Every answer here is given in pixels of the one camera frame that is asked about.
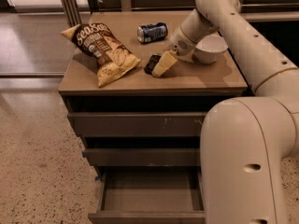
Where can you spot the brown sea salt chips bag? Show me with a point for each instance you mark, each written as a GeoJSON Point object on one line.
{"type": "Point", "coordinates": [114, 60]}

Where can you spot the grey middle drawer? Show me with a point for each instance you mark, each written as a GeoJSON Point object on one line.
{"type": "Point", "coordinates": [142, 157]}

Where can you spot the grey open bottom drawer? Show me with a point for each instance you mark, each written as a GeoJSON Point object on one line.
{"type": "Point", "coordinates": [150, 196]}

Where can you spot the blue soda can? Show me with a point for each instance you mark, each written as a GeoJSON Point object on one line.
{"type": "Point", "coordinates": [152, 32]}

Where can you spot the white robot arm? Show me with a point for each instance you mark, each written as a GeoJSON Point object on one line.
{"type": "Point", "coordinates": [244, 140]}

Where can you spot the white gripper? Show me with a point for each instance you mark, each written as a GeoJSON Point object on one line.
{"type": "Point", "coordinates": [177, 43]}

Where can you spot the grey drawer cabinet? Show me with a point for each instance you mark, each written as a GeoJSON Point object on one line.
{"type": "Point", "coordinates": [185, 87]}

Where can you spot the white ceramic bowl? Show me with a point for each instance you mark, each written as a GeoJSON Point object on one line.
{"type": "Point", "coordinates": [210, 48]}

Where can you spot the black rxbar chocolate bar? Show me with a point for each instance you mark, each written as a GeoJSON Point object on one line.
{"type": "Point", "coordinates": [153, 60]}

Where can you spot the grey top drawer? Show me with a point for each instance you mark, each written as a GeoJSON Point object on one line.
{"type": "Point", "coordinates": [174, 124]}

